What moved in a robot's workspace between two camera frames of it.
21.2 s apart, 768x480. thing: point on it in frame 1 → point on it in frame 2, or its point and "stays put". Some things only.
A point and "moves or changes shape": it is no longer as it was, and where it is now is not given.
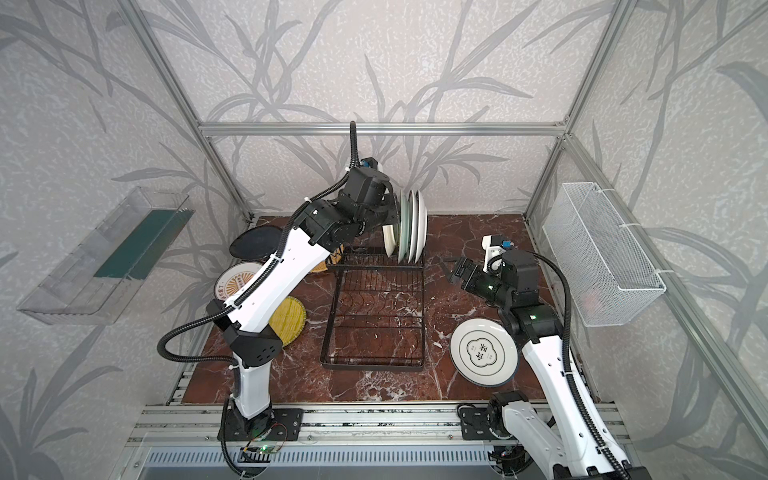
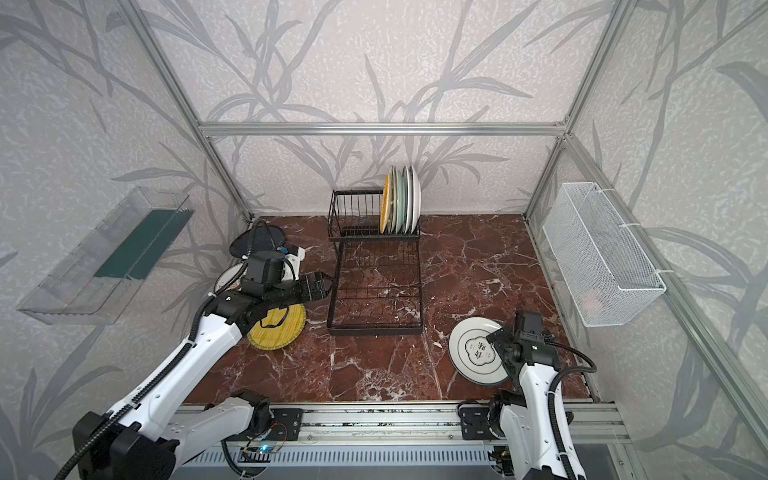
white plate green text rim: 421,228 → 415,201
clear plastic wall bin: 98,280 stays put
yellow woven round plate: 288,320 stays put
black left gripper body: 384,213 → 299,291
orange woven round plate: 334,258 moves or changes shape
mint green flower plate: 404,218 moves or changes shape
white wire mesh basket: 605,273 stays put
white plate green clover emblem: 484,353 stays put
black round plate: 256,242 stays put
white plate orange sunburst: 234,277 stays put
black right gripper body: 486,286 → 504,343
